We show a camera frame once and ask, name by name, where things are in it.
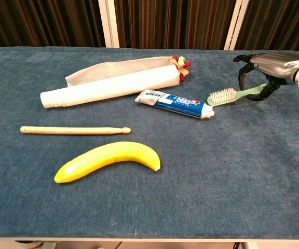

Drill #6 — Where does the dark striped curtain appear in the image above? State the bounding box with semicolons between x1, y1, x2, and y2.
0;0;299;53

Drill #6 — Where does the blue and white toothpaste tube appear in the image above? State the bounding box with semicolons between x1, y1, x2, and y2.
134;89;215;120

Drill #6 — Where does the wooden drumstick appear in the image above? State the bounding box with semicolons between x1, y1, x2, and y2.
20;126;132;135

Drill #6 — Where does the white rolled paper scroll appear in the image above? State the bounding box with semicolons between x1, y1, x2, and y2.
40;56;180;109

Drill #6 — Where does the white frame post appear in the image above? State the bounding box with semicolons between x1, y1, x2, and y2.
224;0;251;51
98;0;120;48

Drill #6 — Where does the red and yellow ribbon bow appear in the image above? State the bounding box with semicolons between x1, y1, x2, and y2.
170;55;192;83

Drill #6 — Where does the yellow plastic banana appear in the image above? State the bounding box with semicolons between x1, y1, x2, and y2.
53;141;161;184

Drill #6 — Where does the silver and black right robot hand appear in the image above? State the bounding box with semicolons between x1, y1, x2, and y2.
233;52;299;102

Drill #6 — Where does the blue velvet table cloth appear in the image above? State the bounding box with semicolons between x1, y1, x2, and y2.
0;46;299;239

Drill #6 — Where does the light green toothbrush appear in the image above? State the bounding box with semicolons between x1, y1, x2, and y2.
207;83;268;107

